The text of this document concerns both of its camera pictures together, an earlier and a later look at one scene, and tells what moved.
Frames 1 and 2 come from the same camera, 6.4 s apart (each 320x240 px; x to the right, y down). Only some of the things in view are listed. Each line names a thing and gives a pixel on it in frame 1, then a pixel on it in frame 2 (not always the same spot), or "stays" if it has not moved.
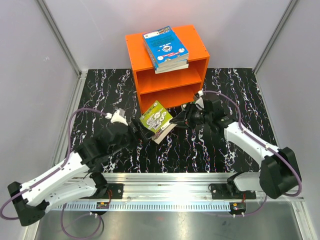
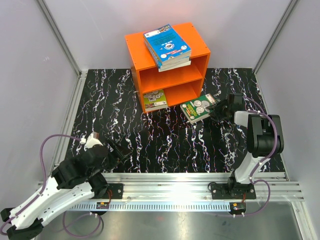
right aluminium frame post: x=291 y=5 stays
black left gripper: x=139 y=137 to x=115 y=157
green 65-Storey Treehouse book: x=157 y=120 to x=154 y=100
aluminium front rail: x=171 y=187 stays
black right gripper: x=183 y=119 to x=215 y=114
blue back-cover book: x=171 y=66 to x=167 y=45
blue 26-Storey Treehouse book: x=165 y=48 stays
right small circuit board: x=237 y=208 stays
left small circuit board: x=102 y=205 stays
